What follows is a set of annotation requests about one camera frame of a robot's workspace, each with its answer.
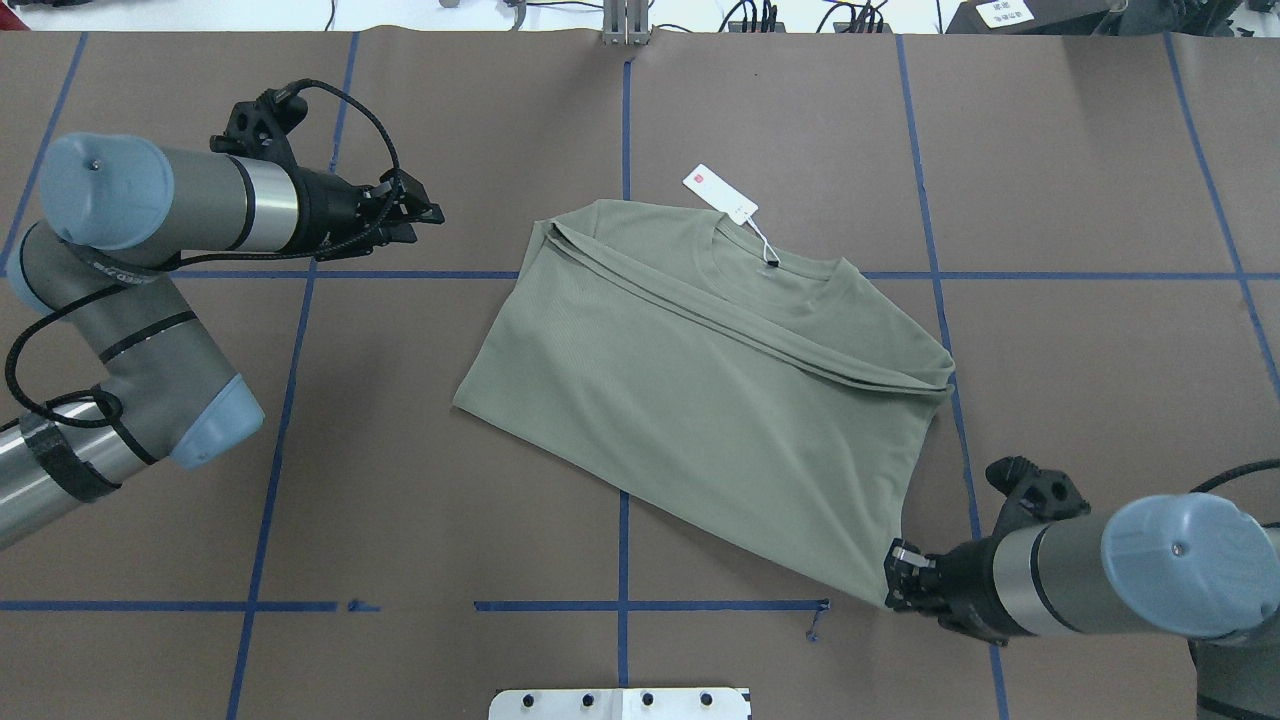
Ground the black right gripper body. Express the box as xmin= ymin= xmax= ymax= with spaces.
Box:
xmin=905 ymin=539 xmax=1006 ymax=643

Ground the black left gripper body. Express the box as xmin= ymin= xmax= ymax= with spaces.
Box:
xmin=296 ymin=168 xmax=401 ymax=263

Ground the green long-sleeve shirt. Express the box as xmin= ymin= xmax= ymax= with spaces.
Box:
xmin=453 ymin=199 xmax=956 ymax=605

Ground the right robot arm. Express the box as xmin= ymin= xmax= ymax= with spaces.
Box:
xmin=884 ymin=493 xmax=1279 ymax=719

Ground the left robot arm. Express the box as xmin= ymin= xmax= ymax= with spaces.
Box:
xmin=3 ymin=129 xmax=444 ymax=547

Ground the white metal mounting plate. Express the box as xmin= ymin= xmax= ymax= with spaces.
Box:
xmin=488 ymin=687 xmax=753 ymax=719

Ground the white shirt price tag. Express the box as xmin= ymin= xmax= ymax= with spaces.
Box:
xmin=682 ymin=164 xmax=781 ymax=268

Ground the brown paper table cover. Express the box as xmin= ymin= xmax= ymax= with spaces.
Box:
xmin=3 ymin=27 xmax=1277 ymax=719

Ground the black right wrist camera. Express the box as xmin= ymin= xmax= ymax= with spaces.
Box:
xmin=986 ymin=456 xmax=1092 ymax=537

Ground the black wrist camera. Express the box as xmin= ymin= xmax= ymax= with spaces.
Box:
xmin=209 ymin=88 xmax=308 ymax=168
xmin=986 ymin=456 xmax=1092 ymax=537

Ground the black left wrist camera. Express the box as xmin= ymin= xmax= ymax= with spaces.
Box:
xmin=209 ymin=88 xmax=308 ymax=168

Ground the aluminium frame post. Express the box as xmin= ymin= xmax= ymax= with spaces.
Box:
xmin=599 ymin=0 xmax=653 ymax=47

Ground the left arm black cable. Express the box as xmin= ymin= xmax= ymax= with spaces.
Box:
xmin=3 ymin=79 xmax=403 ymax=429

